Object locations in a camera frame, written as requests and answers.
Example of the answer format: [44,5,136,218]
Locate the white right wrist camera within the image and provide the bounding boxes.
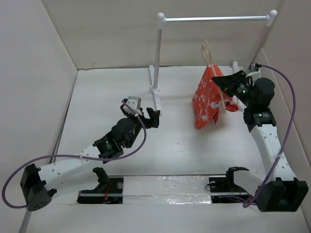
[246,63,261,80]

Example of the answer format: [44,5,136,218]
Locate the purple camera cable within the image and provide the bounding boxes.
[242,63,297,209]
[1,100,148,209]

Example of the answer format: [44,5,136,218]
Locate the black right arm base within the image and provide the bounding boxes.
[205,166,250,203]

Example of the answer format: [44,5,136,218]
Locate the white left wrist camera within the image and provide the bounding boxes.
[121,96,142,116]

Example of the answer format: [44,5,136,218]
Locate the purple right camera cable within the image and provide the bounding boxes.
[242,63,297,209]

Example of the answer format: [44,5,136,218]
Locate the orange white tie-dye trousers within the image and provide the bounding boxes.
[192,64,239,130]

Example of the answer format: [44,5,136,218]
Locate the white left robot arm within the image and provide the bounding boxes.
[20,104,160,212]

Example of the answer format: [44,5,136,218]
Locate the beige plastic hanger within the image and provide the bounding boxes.
[200,39,241,114]

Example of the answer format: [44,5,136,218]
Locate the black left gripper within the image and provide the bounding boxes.
[124,107,158,149]

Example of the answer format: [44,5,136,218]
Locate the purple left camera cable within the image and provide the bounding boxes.
[1,100,148,209]

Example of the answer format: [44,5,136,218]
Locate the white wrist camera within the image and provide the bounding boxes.
[246,63,261,80]
[121,96,142,116]

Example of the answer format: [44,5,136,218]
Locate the white clothes rack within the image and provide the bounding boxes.
[148,10,278,110]

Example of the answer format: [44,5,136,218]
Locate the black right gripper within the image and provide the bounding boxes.
[211,70,255,108]

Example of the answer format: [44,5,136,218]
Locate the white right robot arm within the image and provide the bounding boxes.
[212,70,309,212]

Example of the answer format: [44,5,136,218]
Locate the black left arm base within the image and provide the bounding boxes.
[77,167,124,204]

